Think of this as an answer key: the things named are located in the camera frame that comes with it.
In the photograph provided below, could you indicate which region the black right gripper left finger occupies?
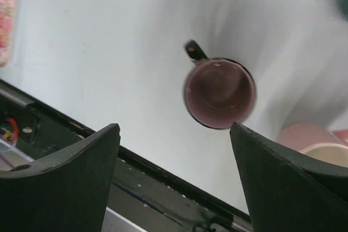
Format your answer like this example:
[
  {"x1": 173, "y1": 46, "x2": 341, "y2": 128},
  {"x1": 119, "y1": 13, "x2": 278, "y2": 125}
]
[{"x1": 1, "y1": 123, "x2": 121, "y2": 231}]

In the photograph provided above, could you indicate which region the pink mug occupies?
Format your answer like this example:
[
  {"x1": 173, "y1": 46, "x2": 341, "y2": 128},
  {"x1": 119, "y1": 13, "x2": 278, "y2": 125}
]
[{"x1": 276, "y1": 122, "x2": 347, "y2": 167}]

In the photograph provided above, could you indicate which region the floral tray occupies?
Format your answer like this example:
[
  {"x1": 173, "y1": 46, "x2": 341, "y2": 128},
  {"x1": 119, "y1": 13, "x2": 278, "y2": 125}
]
[{"x1": 0, "y1": 0, "x2": 17, "y2": 67}]

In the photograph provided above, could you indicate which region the purple mug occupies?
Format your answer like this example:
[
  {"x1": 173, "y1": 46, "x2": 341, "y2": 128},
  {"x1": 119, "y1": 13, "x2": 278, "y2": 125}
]
[{"x1": 183, "y1": 40, "x2": 257, "y2": 130}]

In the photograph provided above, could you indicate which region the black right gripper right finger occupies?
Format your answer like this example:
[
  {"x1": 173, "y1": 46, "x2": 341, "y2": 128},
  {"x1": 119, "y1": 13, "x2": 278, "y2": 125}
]
[{"x1": 230, "y1": 123, "x2": 347, "y2": 231}]

